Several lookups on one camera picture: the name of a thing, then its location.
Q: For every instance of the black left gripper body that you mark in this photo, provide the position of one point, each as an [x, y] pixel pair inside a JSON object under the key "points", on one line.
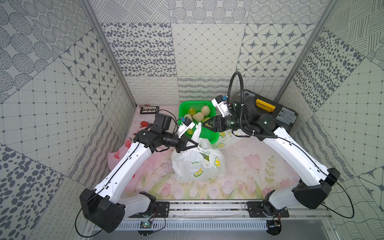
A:
{"points": [[181, 143]]}

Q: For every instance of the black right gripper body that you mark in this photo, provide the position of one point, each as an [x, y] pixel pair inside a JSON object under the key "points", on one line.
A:
{"points": [[229, 122]]}

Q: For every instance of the white plastic bag lemon print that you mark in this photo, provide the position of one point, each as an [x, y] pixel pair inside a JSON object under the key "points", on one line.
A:
{"points": [[203, 163]]}

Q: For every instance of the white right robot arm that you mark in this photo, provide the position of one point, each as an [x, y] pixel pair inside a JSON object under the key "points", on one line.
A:
{"points": [[316, 180]]}

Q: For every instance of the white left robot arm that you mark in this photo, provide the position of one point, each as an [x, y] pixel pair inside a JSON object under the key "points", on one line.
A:
{"points": [[103, 205]]}

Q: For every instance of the pale beige pear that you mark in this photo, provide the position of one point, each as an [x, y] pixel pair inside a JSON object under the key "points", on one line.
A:
{"points": [[198, 117]]}

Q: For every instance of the green plastic basket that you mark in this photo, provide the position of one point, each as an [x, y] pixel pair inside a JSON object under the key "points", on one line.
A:
{"points": [[198, 105]]}

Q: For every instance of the yellow-green small pear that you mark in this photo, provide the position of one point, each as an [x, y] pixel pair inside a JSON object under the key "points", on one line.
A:
{"points": [[192, 111]]}

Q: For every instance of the black smartphone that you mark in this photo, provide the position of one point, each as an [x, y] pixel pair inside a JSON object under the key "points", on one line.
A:
{"points": [[149, 110]]}

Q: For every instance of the black toolbox yellow latch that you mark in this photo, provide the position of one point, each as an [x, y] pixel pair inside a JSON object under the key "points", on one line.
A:
{"points": [[283, 116]]}

